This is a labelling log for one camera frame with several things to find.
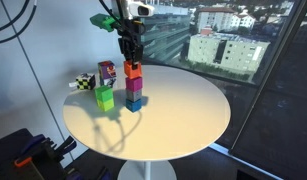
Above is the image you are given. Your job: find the blue white soft cube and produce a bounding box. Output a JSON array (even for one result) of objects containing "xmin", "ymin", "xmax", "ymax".
[{"xmin": 99, "ymin": 77, "xmax": 119, "ymax": 90}]

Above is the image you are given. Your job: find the orange block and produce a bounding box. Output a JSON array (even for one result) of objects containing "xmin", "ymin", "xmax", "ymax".
[{"xmin": 123, "ymin": 60, "xmax": 143, "ymax": 80}]

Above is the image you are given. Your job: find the black window frame post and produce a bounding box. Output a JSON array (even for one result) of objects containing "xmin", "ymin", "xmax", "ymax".
[{"xmin": 123, "ymin": 0, "xmax": 141, "ymax": 66}]

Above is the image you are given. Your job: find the dark slanted window frame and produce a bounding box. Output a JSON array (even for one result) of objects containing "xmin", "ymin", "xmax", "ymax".
[{"xmin": 227, "ymin": 0, "xmax": 307, "ymax": 156}]

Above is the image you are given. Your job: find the colourful printed soft cube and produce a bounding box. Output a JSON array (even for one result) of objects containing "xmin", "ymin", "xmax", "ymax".
[{"xmin": 97, "ymin": 60, "xmax": 117, "ymax": 81}]

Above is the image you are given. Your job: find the yellow-green block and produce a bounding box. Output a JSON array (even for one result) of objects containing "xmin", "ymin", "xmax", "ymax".
[{"xmin": 96, "ymin": 98, "xmax": 115, "ymax": 112}]

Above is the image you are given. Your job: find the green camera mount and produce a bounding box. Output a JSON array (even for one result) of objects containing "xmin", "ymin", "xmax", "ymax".
[{"xmin": 89, "ymin": 13, "xmax": 121, "ymax": 33}]

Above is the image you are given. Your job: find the blue block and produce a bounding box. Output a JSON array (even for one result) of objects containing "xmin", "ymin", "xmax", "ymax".
[{"xmin": 125, "ymin": 98, "xmax": 143, "ymax": 113}]

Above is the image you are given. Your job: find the grey block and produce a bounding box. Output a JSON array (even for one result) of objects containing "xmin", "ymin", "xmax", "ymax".
[{"xmin": 125, "ymin": 88, "xmax": 143, "ymax": 103}]

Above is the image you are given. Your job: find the beige building outside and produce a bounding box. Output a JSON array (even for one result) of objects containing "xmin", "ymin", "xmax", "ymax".
[{"xmin": 187, "ymin": 31, "xmax": 271, "ymax": 75}]

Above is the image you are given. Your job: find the pink block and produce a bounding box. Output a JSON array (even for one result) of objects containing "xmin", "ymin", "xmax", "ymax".
[{"xmin": 125, "ymin": 76, "xmax": 144, "ymax": 93}]

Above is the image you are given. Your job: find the white table pedestal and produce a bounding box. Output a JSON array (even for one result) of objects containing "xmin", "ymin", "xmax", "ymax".
[{"xmin": 117, "ymin": 159, "xmax": 177, "ymax": 180}]

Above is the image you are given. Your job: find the black cable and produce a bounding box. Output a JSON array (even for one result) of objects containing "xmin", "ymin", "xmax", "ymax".
[
  {"xmin": 0, "ymin": 0, "xmax": 38, "ymax": 46},
  {"xmin": 0, "ymin": 0, "xmax": 31, "ymax": 35}
]

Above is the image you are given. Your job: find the green block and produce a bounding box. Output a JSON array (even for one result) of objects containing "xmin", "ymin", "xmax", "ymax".
[{"xmin": 94, "ymin": 85, "xmax": 114, "ymax": 103}]

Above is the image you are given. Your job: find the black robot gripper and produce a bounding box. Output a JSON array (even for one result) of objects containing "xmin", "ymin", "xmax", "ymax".
[{"xmin": 117, "ymin": 19, "xmax": 146, "ymax": 71}]

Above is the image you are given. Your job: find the orange handled clamp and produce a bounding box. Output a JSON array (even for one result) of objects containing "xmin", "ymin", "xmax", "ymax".
[{"xmin": 14, "ymin": 155, "xmax": 34, "ymax": 168}]

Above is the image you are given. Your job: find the glass office building outside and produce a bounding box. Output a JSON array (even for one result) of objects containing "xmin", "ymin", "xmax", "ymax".
[{"xmin": 139, "ymin": 3, "xmax": 191, "ymax": 63}]

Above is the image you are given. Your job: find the black tool cart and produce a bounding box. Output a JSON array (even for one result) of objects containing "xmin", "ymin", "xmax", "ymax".
[{"xmin": 0, "ymin": 128, "xmax": 66, "ymax": 180}]

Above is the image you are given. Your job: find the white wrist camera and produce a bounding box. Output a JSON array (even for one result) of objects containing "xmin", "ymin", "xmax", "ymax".
[{"xmin": 127, "ymin": 0, "xmax": 156, "ymax": 18}]

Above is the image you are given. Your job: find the purple handled clamp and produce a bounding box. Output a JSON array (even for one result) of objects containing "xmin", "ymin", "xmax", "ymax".
[{"xmin": 21, "ymin": 133, "xmax": 47, "ymax": 156}]

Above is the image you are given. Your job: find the black white patterned soft cube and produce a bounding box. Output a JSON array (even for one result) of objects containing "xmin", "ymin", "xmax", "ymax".
[{"xmin": 68, "ymin": 72, "xmax": 97, "ymax": 91}]

